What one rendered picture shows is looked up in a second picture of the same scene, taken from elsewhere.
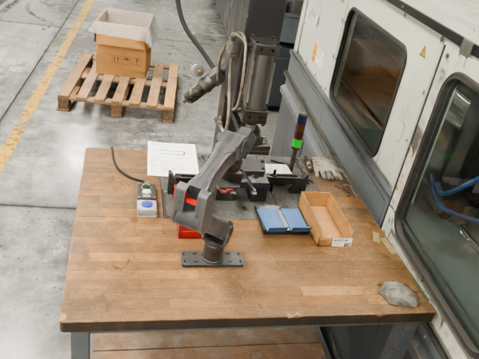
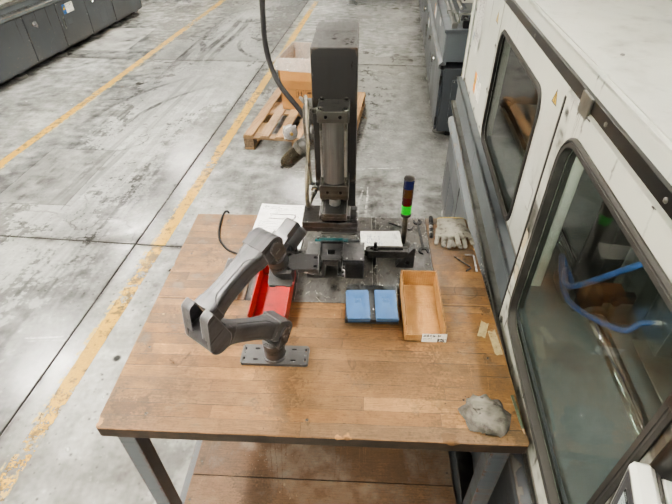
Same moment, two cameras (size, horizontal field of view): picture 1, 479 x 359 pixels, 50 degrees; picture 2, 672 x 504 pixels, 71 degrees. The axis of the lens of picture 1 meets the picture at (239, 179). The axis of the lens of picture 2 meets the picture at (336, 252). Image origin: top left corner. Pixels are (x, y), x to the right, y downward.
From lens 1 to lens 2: 67 cm
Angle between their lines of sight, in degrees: 18
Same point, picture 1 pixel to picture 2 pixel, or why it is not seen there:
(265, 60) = (333, 129)
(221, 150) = (242, 256)
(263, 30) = (334, 91)
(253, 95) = (327, 169)
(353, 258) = (444, 359)
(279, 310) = (327, 428)
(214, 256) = (272, 356)
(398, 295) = (481, 419)
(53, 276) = not seen: hidden behind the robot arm
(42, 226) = not seen: hidden behind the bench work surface
